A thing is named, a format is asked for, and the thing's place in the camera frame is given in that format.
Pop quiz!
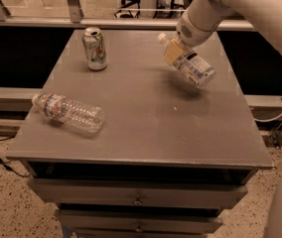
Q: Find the black chair base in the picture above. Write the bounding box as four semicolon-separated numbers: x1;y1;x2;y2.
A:
114;0;184;19

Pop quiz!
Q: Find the black floor cable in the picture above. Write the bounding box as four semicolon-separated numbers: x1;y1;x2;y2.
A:
0;152;32;179

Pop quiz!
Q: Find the metal railing frame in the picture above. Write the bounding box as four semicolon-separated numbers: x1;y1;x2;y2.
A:
0;0;282;32

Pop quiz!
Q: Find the lower grey drawer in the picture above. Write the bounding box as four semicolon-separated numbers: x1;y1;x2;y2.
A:
56;210;222;234

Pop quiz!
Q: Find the green white soda can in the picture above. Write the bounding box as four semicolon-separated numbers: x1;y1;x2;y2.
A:
82;27;108;70

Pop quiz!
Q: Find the clear crushed water bottle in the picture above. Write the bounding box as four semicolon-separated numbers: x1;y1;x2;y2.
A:
32;92;104;133

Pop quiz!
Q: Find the upper grey drawer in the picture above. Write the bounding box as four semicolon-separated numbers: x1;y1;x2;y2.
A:
29;178;247;209

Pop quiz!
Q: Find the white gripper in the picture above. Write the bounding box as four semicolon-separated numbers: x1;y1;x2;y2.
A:
164;8;219;65

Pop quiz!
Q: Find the grey drawer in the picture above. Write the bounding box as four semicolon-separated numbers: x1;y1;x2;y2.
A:
29;178;247;209
56;210;222;234

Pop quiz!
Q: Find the grey drawer cabinet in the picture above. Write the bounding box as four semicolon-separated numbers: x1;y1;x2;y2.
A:
7;30;272;238

